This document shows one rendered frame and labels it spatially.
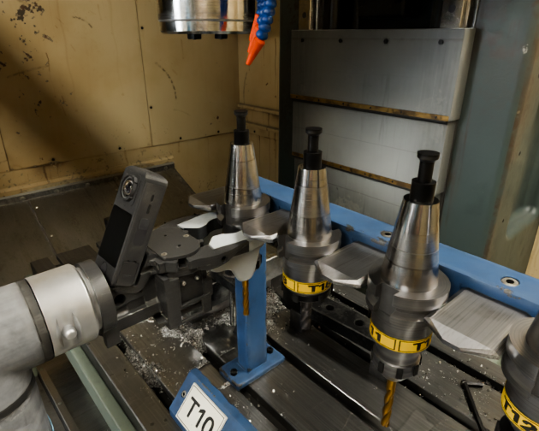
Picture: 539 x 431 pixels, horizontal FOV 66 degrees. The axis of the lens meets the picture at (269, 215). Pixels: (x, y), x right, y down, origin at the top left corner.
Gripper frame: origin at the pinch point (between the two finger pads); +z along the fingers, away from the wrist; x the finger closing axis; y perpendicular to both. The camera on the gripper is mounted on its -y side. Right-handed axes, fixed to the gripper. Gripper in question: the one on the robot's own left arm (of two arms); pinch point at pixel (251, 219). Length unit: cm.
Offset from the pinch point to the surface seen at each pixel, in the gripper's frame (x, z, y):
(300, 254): 12.6, -4.2, -2.1
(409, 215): 22.0, -2.8, -8.9
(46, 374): -46, -21, 47
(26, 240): -110, -9, 43
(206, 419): 1.5, -9.6, 25.4
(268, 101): -107, 96, 9
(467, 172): 0, 61, 8
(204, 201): -4.7, -3.6, -1.9
